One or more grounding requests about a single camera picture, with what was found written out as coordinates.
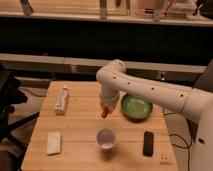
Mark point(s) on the wooden shelf rail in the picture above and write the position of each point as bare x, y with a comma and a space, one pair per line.
100, 63

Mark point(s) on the white sponge block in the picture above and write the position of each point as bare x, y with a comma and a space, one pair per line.
54, 141

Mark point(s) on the green bowl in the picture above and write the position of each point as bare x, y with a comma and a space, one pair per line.
135, 108

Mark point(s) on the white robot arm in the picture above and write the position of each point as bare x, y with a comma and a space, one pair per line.
192, 103

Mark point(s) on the black office chair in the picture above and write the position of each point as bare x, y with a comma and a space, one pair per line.
9, 95

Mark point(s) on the white ceramic cup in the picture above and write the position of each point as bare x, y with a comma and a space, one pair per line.
106, 139

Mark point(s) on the black rectangular remote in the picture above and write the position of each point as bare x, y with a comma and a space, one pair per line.
148, 144

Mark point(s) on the white tube with label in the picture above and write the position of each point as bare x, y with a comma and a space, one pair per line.
61, 101

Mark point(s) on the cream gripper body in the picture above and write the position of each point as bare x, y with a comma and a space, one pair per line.
109, 103

